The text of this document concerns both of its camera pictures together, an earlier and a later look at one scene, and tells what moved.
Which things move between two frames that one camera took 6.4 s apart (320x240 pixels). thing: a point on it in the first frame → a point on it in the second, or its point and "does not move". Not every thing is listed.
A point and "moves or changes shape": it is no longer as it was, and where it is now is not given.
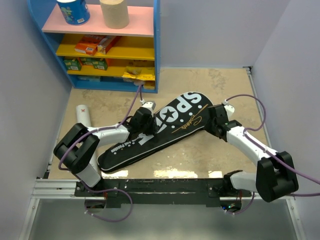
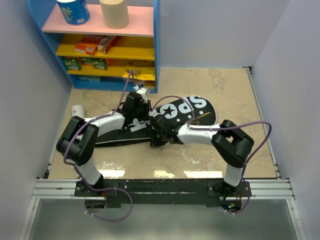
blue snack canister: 75,12 does not move
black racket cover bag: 183,117 moves or changes shape
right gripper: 208,128 → 154,142
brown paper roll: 116,14 does not move
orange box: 87,44 does not move
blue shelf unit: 96,57 does not move
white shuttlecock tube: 83,115 moves or changes shape
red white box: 105,44 does not move
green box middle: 86,61 does not move
